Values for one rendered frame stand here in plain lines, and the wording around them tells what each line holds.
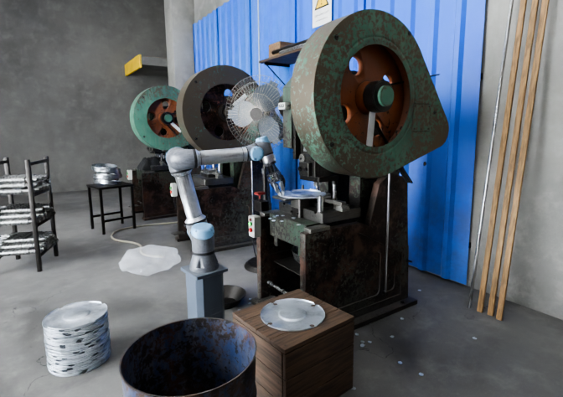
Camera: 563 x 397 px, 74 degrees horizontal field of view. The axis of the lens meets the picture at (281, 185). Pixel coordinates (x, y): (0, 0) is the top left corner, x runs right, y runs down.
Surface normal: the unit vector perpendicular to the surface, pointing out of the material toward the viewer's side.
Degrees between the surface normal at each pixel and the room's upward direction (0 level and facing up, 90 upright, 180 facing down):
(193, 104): 90
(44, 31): 90
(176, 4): 90
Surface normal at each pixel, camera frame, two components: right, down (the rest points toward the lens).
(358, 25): 0.55, 0.12
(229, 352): -0.43, 0.10
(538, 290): -0.83, 0.09
